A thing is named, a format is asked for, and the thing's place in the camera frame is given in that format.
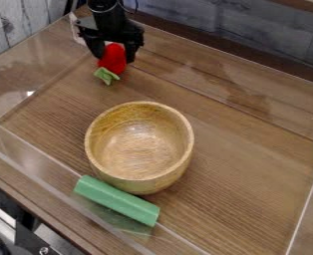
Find green rectangular block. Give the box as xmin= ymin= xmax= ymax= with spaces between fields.
xmin=73 ymin=175 xmax=160 ymax=227

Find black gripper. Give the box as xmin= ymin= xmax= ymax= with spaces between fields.
xmin=76 ymin=17 xmax=145 ymax=64

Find black metal stand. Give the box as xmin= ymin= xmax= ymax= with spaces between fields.
xmin=0 ymin=222 xmax=58 ymax=255

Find red felt fruit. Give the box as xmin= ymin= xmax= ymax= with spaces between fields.
xmin=94 ymin=43 xmax=127 ymax=86

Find wooden bowl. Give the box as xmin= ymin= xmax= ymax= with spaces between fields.
xmin=84 ymin=101 xmax=193 ymax=195

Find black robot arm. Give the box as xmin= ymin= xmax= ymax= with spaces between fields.
xmin=74 ymin=0 xmax=145 ymax=63

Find clear acrylic tray walls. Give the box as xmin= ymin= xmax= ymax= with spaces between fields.
xmin=0 ymin=20 xmax=313 ymax=255

